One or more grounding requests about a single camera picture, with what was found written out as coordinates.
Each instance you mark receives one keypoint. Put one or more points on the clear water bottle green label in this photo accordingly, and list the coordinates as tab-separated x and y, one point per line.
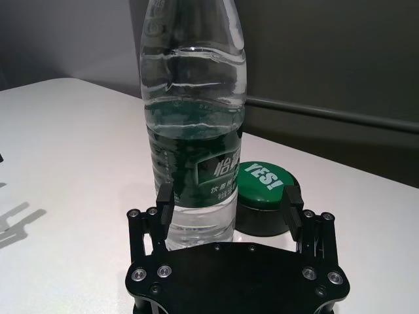
193	114

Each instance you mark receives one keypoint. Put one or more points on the thin grey horizontal rail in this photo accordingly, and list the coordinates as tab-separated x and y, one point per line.
327	112

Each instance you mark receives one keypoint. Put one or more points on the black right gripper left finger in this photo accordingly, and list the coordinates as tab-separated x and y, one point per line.
163	212

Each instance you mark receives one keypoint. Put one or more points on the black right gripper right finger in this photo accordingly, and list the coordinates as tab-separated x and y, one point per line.
293	216

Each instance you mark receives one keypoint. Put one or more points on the green YES button black base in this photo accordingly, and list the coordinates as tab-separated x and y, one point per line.
262	186

